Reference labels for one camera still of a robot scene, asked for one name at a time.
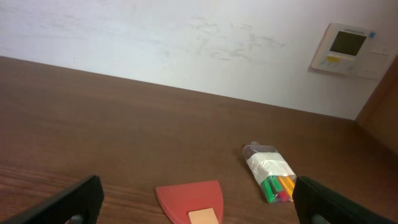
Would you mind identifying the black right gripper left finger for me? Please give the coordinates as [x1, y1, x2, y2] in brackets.
[3, 175, 104, 224]

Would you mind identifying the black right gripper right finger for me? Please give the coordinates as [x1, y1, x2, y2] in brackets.
[293, 176, 395, 224]

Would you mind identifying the clear case of screwdrivers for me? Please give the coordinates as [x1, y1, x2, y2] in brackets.
[242, 141, 297, 203]

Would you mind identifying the orange scraper with wooden handle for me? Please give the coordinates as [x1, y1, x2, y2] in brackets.
[155, 180, 223, 224]

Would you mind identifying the brown wooden cabinet side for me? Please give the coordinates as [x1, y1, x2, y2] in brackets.
[356, 58, 397, 154]

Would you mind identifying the white wall control panel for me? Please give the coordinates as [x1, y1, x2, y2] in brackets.
[310, 23, 391, 80]

